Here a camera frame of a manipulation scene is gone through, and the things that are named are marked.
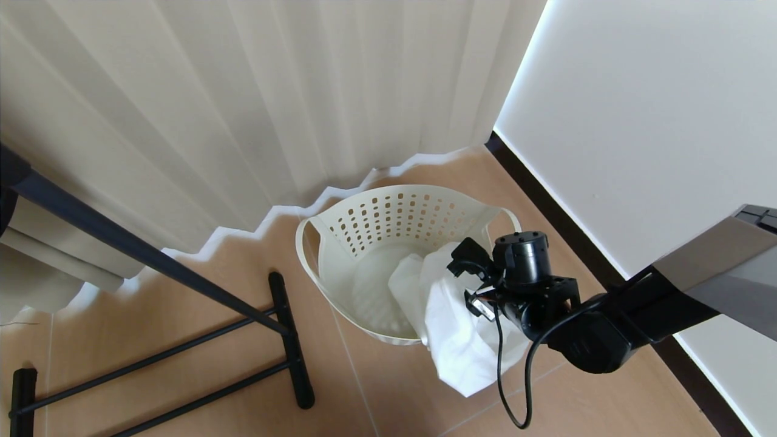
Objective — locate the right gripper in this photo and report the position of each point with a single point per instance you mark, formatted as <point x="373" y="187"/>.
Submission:
<point x="485" y="303"/>

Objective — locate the white garment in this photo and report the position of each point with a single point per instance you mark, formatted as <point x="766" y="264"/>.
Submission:
<point x="455" y="340"/>

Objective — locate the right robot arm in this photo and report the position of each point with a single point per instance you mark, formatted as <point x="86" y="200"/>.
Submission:
<point x="698" y="273"/>

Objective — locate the white laundry basket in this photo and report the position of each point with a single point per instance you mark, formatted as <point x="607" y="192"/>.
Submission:
<point x="394" y="212"/>

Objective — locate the black clothes rack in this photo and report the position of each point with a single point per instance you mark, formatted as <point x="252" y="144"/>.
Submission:
<point x="121" y="240"/>

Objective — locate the beige curtain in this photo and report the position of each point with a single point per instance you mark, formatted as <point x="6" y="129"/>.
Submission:
<point x="273" y="91"/>

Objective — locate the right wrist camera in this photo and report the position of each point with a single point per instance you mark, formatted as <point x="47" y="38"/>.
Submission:
<point x="470" y="258"/>

